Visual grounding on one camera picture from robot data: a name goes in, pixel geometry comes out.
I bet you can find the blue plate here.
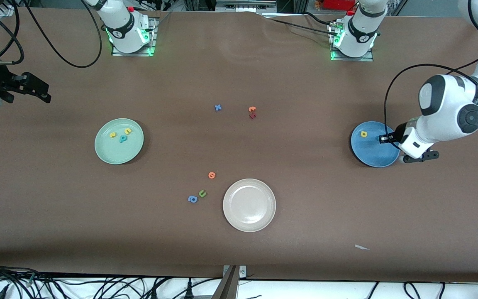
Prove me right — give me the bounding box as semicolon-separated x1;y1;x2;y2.
350;121;401;168

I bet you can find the light green plate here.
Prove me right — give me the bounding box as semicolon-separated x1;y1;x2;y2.
94;118;144;165

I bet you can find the red box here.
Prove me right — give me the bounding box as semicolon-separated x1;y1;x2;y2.
323;0;356;11

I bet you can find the beige plate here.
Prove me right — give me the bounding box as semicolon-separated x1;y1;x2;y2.
222;178;277;233

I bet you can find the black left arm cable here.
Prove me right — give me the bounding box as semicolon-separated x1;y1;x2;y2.
384;0;478;135

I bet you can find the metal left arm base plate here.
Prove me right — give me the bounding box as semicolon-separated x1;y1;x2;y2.
329;21;375;62

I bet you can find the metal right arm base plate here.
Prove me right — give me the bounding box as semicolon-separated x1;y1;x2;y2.
111;17;157;57

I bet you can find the black cable on table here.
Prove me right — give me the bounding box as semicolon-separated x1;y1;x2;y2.
264;12;339;36

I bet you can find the grey metal frame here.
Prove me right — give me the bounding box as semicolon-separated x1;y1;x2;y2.
215;0;278;13

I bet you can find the aluminium post with bracket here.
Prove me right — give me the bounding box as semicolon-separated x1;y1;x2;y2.
212;265;248;299

